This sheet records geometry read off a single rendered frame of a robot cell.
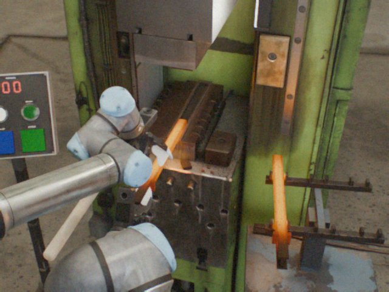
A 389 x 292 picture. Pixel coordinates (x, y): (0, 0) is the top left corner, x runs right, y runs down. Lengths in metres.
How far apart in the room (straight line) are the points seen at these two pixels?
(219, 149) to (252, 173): 0.25
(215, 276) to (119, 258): 1.11
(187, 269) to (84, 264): 1.14
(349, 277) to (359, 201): 1.50
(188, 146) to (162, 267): 0.80
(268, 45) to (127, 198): 0.65
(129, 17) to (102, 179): 0.66
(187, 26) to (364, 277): 0.93
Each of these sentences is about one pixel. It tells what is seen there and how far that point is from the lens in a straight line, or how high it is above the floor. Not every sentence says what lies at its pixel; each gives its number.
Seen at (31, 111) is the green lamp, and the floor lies 1.09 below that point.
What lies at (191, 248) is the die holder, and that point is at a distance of 2.03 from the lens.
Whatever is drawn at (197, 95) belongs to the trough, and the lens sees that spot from 2.06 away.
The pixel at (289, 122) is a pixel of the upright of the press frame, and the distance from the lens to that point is 1.82.
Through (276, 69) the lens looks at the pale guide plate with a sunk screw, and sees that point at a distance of 1.70.
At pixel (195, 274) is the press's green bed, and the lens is 2.14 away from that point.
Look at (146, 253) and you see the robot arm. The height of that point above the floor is 1.26.
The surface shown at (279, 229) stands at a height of 1.04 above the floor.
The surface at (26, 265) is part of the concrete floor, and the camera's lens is 2.81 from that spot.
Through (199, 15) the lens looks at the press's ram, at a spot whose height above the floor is 1.45.
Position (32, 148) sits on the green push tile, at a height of 0.99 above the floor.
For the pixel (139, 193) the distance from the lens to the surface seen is 1.54.
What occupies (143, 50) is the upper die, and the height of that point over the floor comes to 1.31.
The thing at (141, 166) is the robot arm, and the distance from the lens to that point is 1.14.
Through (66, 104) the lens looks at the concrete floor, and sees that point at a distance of 3.96.
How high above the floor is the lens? 2.03
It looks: 36 degrees down
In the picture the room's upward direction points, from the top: 1 degrees clockwise
